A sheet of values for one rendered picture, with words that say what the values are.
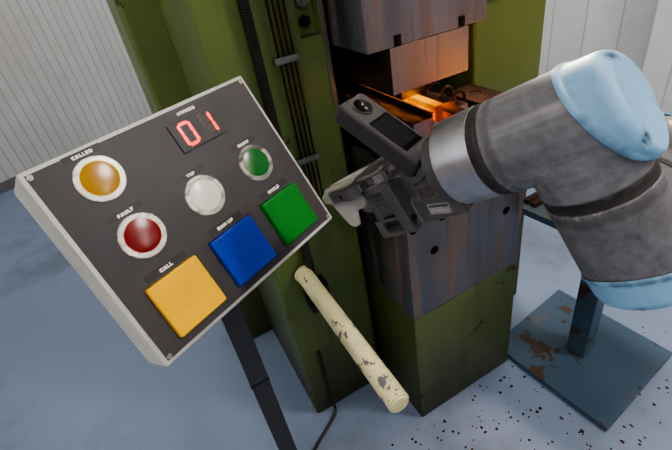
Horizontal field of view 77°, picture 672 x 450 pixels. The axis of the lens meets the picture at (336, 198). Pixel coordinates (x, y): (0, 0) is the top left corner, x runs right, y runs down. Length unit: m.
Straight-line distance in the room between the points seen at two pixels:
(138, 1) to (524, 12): 1.01
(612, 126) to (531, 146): 0.06
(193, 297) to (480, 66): 0.95
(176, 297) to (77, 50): 4.01
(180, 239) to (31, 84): 3.82
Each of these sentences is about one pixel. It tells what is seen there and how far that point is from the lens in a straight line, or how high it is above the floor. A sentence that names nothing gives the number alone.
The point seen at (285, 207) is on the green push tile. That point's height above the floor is 1.02.
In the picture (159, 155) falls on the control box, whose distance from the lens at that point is 0.61.
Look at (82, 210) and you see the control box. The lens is 0.58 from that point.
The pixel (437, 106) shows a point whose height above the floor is 1.01.
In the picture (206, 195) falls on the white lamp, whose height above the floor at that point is 1.09.
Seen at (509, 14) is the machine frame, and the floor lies 1.12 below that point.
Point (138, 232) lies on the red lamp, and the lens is 0.58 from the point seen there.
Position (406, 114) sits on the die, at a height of 0.99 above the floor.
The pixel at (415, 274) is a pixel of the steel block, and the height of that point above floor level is 0.63.
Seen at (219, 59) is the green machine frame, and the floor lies 1.20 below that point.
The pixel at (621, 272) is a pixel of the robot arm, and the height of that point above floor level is 1.10.
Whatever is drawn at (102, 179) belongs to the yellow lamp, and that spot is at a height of 1.16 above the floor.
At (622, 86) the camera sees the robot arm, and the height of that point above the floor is 1.25.
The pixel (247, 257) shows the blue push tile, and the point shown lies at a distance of 0.62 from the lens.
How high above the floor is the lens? 1.37
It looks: 32 degrees down
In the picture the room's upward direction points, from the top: 11 degrees counter-clockwise
